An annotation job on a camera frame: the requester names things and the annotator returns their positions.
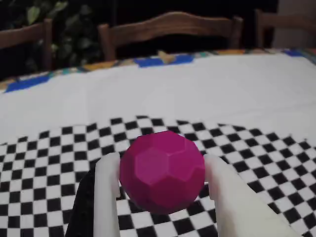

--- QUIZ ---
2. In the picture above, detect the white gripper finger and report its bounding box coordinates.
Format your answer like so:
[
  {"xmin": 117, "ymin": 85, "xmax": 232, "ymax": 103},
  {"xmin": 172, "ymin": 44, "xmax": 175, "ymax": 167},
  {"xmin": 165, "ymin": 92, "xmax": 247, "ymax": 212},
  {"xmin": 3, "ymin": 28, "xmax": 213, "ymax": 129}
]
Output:
[
  {"xmin": 93, "ymin": 152, "xmax": 121, "ymax": 237},
  {"xmin": 203, "ymin": 153, "xmax": 304, "ymax": 237}
]

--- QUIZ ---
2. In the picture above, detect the pink faceted ball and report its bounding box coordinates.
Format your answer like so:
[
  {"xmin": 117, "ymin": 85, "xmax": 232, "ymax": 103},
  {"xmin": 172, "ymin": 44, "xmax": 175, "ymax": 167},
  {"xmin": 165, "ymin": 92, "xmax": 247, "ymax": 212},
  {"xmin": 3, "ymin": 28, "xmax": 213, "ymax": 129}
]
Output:
[{"xmin": 118, "ymin": 130, "xmax": 206, "ymax": 215}]

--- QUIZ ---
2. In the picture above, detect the checkerboard printed white sheet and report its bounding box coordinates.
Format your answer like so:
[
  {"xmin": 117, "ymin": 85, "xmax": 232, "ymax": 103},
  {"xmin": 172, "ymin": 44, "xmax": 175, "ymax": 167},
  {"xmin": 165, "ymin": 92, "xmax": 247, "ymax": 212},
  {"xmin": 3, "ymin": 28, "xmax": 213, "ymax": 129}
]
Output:
[{"xmin": 0, "ymin": 50, "xmax": 316, "ymax": 237}]

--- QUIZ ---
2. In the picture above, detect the multicoloured patterned tablecloth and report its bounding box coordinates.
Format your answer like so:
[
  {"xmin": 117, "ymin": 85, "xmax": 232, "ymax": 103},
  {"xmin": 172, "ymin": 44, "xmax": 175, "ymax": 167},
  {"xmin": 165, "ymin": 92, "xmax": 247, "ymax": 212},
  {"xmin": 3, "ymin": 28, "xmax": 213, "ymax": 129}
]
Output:
[{"xmin": 0, "ymin": 46, "xmax": 316, "ymax": 94}]

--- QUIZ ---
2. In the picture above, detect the tan paper scrap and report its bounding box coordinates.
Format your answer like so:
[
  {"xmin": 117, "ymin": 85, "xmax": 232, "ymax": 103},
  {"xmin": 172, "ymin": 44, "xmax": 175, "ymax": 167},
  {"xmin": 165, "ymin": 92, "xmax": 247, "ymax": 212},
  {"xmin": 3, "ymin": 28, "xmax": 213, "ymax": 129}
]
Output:
[{"xmin": 157, "ymin": 50, "xmax": 176, "ymax": 64}]

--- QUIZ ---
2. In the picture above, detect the green pothos plant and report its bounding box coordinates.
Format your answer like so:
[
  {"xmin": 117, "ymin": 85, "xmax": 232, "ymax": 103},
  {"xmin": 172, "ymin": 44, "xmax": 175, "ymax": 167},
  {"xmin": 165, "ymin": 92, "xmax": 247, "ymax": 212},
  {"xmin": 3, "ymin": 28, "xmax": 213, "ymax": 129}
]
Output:
[{"xmin": 4, "ymin": 0, "xmax": 103, "ymax": 74}]

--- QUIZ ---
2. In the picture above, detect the brown wooden chair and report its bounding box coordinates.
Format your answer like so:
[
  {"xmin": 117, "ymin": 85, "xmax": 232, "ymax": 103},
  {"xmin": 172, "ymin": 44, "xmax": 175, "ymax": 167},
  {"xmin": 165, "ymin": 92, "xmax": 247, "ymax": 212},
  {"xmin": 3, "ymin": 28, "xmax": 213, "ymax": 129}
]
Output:
[
  {"xmin": 0, "ymin": 18, "xmax": 54, "ymax": 75},
  {"xmin": 254, "ymin": 8, "xmax": 316, "ymax": 49},
  {"xmin": 97, "ymin": 11, "xmax": 244, "ymax": 62}
]

